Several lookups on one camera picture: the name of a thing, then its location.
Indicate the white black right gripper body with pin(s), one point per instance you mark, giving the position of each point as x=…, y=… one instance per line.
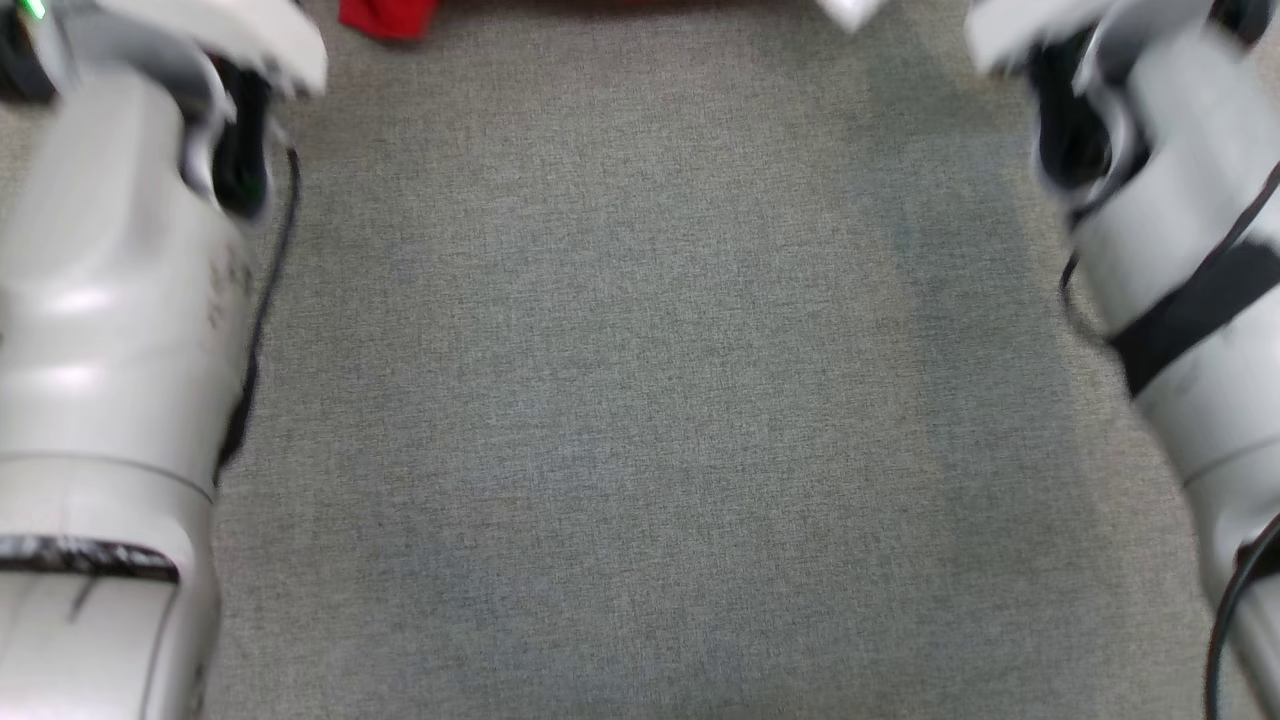
x=1060, y=30

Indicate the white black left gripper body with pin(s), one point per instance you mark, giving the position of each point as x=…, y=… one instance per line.
x=250, y=35

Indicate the red garment with white trim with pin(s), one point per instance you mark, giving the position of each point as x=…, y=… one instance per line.
x=385, y=15

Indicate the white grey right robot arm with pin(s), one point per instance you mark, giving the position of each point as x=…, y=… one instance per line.
x=1200, y=200

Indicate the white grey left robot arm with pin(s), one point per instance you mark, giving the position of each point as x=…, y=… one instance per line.
x=110, y=300

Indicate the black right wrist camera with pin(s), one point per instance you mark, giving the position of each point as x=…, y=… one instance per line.
x=1245, y=18

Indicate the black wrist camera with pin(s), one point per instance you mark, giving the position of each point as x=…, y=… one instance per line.
x=20, y=50
x=1245, y=18

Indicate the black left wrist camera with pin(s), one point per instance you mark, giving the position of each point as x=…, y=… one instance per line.
x=20, y=50

